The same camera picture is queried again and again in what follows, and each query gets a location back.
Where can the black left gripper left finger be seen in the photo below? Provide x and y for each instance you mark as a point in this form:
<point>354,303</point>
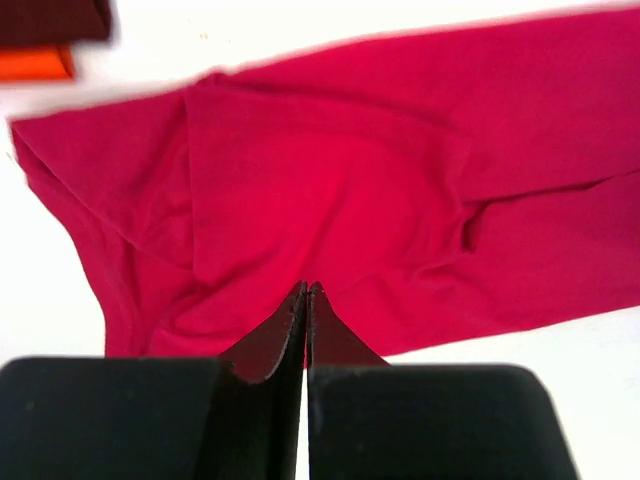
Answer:
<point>232,416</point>

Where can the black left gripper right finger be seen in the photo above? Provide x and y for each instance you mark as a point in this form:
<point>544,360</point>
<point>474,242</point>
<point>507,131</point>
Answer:
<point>369,419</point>

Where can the red t-shirt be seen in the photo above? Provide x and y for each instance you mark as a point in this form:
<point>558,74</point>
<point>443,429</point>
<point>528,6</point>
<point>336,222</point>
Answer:
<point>441,186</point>

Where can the orange folded t-shirt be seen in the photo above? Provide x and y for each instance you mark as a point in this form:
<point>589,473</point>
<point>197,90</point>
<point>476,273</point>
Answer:
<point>49,63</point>

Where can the dark maroon folded t-shirt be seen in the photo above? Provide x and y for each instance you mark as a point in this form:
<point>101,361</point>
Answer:
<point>40,22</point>

